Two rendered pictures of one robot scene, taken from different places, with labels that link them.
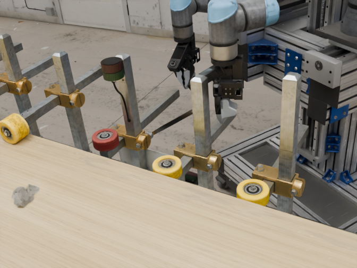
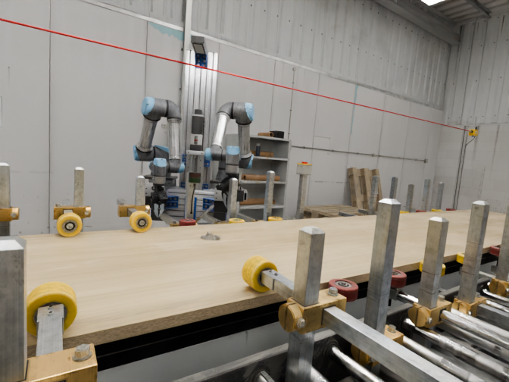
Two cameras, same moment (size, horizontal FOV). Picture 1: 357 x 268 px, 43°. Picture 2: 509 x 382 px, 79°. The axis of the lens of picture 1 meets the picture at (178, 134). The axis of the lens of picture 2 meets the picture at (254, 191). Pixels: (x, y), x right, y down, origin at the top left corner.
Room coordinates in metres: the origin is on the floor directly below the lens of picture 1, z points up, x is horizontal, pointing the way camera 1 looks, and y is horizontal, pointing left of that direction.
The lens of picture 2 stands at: (0.30, 1.46, 1.24)
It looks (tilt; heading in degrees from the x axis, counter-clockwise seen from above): 6 degrees down; 293
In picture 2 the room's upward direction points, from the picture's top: 4 degrees clockwise
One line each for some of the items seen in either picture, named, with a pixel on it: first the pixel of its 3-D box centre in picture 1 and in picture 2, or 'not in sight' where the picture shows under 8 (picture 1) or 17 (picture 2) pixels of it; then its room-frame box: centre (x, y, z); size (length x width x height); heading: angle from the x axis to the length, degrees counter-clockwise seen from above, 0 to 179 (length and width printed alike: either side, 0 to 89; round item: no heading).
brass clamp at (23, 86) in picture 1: (13, 84); (72, 211); (1.52, 0.57, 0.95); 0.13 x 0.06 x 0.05; 56
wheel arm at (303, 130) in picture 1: (280, 167); (255, 223); (1.02, -0.28, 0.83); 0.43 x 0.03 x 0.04; 146
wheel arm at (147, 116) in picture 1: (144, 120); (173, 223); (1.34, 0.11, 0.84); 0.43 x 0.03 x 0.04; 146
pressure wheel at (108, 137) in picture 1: (107, 149); (187, 230); (1.17, 0.22, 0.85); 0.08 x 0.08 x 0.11
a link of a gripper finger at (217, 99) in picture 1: (218, 99); not in sight; (1.13, -0.12, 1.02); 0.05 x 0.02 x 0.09; 167
